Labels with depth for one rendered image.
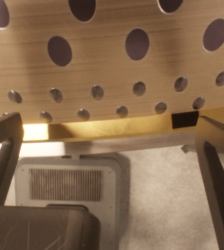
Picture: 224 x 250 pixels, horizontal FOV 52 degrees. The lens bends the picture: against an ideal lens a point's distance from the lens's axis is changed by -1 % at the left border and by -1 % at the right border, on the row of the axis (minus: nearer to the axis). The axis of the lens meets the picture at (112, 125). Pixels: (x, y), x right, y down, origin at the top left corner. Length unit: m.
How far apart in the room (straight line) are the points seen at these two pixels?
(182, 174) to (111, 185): 0.49
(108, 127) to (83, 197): 1.03
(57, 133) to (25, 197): 1.10
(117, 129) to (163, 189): 1.32
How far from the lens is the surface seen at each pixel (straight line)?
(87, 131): 0.15
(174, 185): 1.47
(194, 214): 1.57
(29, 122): 0.16
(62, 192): 1.18
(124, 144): 0.17
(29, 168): 1.19
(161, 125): 0.15
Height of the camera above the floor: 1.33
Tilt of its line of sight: 83 degrees down
